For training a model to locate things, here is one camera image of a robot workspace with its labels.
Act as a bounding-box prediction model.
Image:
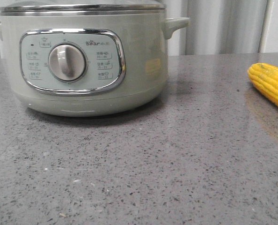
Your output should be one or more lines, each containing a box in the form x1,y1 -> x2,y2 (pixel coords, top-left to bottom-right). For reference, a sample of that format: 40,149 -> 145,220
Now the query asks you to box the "white curtain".
0,0 -> 267,58

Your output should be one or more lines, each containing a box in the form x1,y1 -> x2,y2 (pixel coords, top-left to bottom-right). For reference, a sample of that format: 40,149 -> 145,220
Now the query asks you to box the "pale green electric pot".
0,11 -> 190,117

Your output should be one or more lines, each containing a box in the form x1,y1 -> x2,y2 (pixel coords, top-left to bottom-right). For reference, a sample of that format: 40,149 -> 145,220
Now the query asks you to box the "yellow corn cob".
247,63 -> 278,106

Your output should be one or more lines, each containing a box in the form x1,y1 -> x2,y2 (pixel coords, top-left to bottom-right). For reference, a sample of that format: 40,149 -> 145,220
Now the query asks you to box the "glass pot lid steel rim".
0,0 -> 166,16

